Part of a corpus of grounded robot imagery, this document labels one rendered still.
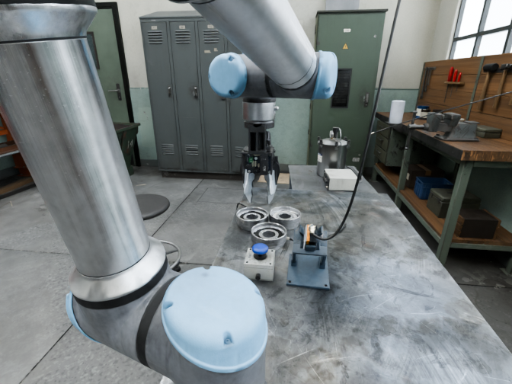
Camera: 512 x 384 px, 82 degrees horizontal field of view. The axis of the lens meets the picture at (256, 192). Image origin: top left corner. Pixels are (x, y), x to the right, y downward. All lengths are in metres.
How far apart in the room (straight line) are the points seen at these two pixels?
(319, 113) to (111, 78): 2.83
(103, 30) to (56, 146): 4.44
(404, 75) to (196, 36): 2.49
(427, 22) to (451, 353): 3.91
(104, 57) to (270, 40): 4.41
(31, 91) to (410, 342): 0.66
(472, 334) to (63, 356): 1.68
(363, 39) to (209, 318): 3.57
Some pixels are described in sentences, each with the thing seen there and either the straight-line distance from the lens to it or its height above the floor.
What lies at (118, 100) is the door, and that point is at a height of 0.95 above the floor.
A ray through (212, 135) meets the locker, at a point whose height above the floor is 0.59.
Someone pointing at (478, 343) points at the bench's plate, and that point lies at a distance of 0.74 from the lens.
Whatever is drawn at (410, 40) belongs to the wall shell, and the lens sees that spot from 4.24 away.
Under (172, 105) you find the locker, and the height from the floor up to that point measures 0.93.
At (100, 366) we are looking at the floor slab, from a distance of 1.75.
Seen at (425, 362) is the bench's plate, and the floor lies 0.80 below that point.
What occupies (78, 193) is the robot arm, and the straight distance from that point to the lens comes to 0.33.
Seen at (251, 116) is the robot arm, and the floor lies 1.18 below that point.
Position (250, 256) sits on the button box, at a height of 0.85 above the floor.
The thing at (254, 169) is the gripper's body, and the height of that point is 1.06.
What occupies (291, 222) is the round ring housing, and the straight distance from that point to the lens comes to 0.93.
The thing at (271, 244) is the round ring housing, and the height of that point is 0.83.
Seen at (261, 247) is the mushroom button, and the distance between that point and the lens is 0.72.
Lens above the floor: 1.26
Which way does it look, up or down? 22 degrees down
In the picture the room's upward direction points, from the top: straight up
